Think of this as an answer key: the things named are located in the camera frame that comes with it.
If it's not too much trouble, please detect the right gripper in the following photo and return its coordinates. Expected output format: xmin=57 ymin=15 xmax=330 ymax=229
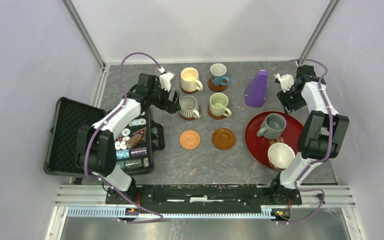
xmin=276 ymin=85 xmax=307 ymax=116

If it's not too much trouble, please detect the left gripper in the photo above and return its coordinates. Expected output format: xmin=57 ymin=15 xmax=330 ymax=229
xmin=148 ymin=81 xmax=181 ymax=114

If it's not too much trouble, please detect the brown wooden coaster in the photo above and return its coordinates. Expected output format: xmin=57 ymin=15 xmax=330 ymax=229
xmin=180 ymin=115 xmax=201 ymax=121
xmin=180 ymin=86 xmax=199 ymax=95
xmin=211 ymin=128 xmax=236 ymax=150
xmin=207 ymin=78 xmax=228 ymax=93
xmin=207 ymin=106 xmax=226 ymax=120

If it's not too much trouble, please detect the grey ribbed mug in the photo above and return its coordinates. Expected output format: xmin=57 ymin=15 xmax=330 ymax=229
xmin=179 ymin=95 xmax=201 ymax=117

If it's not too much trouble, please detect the cream ribbed mug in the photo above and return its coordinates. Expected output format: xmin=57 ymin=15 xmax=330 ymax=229
xmin=180 ymin=67 xmax=204 ymax=91

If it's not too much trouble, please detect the plain grey mug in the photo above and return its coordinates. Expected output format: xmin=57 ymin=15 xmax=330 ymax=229
xmin=256 ymin=113 xmax=287 ymax=140

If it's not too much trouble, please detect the woven rattan coaster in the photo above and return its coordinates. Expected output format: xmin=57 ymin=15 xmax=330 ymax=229
xmin=179 ymin=130 xmax=201 ymax=150

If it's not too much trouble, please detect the pale green cup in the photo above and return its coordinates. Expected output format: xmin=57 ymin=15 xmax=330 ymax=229
xmin=209 ymin=92 xmax=232 ymax=117

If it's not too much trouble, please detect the blue white cup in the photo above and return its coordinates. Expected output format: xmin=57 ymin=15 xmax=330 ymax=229
xmin=210 ymin=63 xmax=230 ymax=87

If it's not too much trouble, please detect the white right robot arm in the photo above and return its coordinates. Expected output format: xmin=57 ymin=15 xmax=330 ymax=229
xmin=268 ymin=65 xmax=350 ymax=204

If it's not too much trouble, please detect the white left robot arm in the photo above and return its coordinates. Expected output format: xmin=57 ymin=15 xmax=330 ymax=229
xmin=75 ymin=70 xmax=180 ymax=204

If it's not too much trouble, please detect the purple plastic object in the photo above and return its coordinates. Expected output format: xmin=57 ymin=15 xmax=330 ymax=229
xmin=244 ymin=69 xmax=268 ymax=108

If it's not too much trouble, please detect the all in triangle card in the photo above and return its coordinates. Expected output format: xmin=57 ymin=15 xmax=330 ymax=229
xmin=132 ymin=127 xmax=147 ymax=142

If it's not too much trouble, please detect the black poker chip case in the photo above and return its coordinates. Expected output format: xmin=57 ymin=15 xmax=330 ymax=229
xmin=43 ymin=97 xmax=165 ymax=178

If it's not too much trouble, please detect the brown poker chip stack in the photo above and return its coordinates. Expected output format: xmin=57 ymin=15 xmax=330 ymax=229
xmin=125 ymin=136 xmax=141 ymax=149

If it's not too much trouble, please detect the red round tray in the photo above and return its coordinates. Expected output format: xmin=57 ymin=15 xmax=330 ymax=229
xmin=244 ymin=111 xmax=304 ymax=171

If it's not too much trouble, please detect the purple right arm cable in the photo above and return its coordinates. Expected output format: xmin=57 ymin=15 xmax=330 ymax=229
xmin=274 ymin=58 xmax=334 ymax=226

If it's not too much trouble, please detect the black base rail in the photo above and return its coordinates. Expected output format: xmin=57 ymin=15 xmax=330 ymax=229
xmin=105 ymin=184 xmax=303 ymax=215

